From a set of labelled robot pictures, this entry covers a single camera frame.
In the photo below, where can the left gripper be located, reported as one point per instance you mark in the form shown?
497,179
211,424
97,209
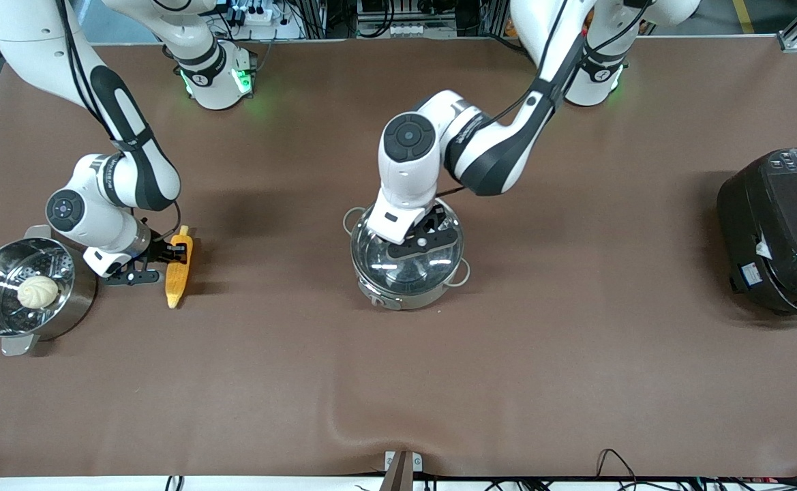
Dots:
437,219

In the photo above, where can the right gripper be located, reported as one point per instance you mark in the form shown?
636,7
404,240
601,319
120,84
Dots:
160,251

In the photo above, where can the yellow corn cob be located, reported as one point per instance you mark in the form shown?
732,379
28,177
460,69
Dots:
176,286

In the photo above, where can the round glass pot lid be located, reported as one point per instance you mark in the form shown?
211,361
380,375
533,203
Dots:
371,259

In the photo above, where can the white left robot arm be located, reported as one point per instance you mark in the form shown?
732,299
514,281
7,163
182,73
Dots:
487,150

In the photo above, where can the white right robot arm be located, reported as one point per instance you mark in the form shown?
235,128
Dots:
132,157

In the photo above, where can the grey electric cooking pot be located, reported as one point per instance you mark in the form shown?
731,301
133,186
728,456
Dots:
405,300

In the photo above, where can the white steamed bun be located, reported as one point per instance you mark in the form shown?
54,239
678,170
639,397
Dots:
37,292

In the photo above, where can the long white power strip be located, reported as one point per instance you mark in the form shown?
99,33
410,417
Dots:
412,30

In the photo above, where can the metal table edge clamp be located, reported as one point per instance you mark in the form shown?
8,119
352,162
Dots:
403,467

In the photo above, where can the white power strip with plugs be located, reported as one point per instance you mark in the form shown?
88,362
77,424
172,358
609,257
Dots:
258,13

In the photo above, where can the black rice cooker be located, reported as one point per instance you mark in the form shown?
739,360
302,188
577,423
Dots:
780,232

